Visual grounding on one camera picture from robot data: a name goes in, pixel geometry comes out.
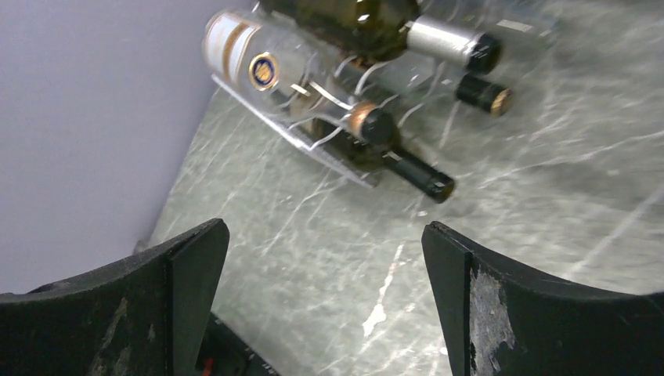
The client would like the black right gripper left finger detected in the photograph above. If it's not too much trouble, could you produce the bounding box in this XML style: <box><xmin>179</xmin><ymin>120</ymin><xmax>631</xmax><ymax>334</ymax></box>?
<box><xmin>1</xmin><ymin>219</ymin><xmax>229</xmax><ymax>375</ymax></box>

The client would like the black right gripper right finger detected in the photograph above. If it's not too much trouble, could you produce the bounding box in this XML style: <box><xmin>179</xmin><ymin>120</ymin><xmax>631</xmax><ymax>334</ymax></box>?
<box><xmin>421</xmin><ymin>222</ymin><xmax>663</xmax><ymax>375</ymax></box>

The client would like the clear bottle white gold label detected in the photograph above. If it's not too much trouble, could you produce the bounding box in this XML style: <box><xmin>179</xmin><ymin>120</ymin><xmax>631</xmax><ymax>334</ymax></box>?
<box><xmin>202</xmin><ymin>9</ymin><xmax>397</xmax><ymax>146</ymax></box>

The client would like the green bottle silver foil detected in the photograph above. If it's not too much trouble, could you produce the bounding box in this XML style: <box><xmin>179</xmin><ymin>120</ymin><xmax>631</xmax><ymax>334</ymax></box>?
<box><xmin>261</xmin><ymin>0</ymin><xmax>503</xmax><ymax>74</ymax></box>

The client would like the dark green bottle black neck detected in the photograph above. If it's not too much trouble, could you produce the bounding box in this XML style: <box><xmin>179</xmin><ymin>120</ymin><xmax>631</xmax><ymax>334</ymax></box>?
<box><xmin>305</xmin><ymin>118</ymin><xmax>456</xmax><ymax>204</ymax></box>

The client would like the white wire wine rack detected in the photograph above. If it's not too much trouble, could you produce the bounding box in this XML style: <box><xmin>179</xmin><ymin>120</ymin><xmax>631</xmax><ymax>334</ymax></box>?
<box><xmin>210</xmin><ymin>0</ymin><xmax>468</xmax><ymax>189</ymax></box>

